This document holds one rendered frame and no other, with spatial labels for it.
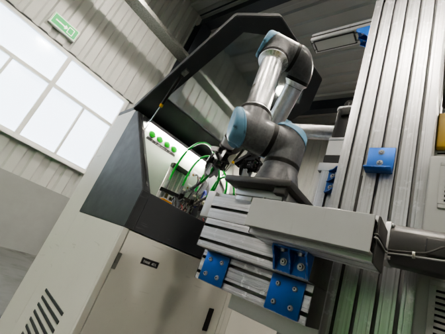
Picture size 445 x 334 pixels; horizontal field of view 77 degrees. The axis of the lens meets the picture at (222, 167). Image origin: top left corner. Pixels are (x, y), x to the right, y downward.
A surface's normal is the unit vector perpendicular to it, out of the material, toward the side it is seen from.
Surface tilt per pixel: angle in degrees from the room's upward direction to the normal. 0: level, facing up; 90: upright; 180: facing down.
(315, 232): 90
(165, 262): 90
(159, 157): 90
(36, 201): 90
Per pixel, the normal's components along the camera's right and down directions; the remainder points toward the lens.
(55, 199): 0.76, 0.05
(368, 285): -0.55, -0.48
